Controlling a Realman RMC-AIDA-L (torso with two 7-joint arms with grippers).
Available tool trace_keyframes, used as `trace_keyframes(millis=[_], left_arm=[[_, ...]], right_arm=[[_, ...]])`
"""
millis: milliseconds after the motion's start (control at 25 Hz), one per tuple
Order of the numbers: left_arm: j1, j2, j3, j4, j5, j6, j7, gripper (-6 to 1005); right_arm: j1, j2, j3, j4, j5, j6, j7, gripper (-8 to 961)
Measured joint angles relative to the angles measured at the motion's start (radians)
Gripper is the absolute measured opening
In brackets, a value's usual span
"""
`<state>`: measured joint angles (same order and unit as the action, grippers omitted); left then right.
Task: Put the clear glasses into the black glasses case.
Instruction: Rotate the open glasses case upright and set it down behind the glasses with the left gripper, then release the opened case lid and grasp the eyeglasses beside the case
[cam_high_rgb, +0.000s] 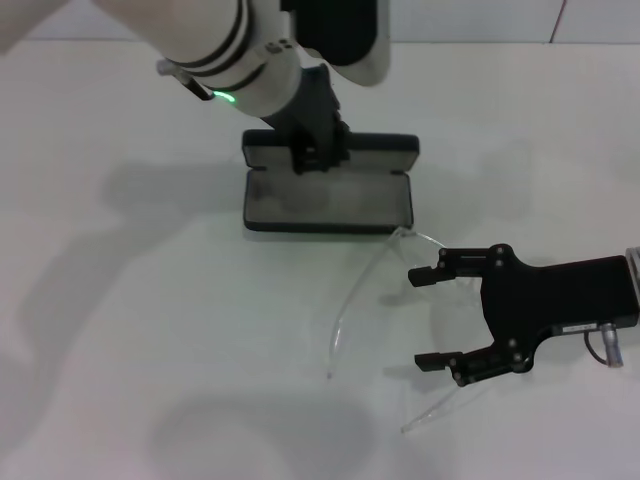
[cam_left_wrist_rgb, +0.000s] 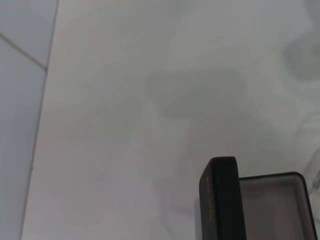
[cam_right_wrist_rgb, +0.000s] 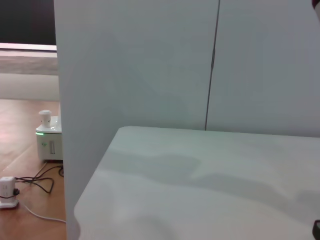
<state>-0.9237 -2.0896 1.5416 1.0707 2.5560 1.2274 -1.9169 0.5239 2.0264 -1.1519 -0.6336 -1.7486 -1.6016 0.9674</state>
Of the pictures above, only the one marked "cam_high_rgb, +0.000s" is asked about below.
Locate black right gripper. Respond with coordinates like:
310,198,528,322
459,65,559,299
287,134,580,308
408,242,632,389

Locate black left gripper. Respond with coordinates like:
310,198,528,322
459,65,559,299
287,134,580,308
259,63,352,176

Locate black glasses case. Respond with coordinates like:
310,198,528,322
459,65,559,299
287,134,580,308
242,129,420,234

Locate clear white glasses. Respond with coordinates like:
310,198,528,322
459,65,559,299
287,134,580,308
327,227,489,435

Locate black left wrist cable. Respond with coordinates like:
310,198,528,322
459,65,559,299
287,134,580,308
173,73,212,102

